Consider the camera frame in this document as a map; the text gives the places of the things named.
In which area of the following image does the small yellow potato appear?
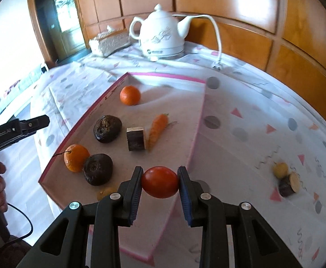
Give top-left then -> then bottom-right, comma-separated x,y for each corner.
273,162 -> 289,179

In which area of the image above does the large orange with stem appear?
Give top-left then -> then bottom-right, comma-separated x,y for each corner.
63,144 -> 90,173

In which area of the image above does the dark wrinkled fruit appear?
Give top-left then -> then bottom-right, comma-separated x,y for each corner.
84,154 -> 113,186
93,115 -> 122,143

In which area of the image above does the red tomato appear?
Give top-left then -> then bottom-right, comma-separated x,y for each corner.
142,166 -> 179,199

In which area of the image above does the eggplant piece long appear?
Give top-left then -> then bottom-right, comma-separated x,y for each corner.
126,126 -> 146,151

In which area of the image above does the small orange tangerine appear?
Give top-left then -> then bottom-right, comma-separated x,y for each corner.
120,85 -> 141,106

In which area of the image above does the orange carrot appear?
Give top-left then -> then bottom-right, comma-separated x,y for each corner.
148,113 -> 168,151

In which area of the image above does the small yellow fruit in box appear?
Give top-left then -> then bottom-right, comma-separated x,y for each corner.
96,186 -> 117,201

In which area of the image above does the eggplant piece short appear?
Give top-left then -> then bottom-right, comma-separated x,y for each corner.
278,172 -> 301,197

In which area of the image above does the white patterned tablecloth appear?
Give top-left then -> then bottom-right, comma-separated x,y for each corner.
0,43 -> 326,267

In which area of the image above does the wooden door with glass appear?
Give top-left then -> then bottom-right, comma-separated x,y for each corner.
27,0 -> 86,68

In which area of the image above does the silver ornate tissue box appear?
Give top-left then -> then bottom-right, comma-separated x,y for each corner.
89,25 -> 131,57

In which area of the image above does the pink rimmed cardboard box lid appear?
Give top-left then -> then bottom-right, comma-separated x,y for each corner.
38,71 -> 207,267

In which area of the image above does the white ceramic electric kettle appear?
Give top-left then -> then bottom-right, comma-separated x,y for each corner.
129,4 -> 198,61

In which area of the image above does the white kettle power cord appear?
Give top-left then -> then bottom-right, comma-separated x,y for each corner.
172,13 -> 225,71

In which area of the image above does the wooden wall cabinet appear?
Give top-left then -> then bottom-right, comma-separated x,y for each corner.
75,0 -> 326,120

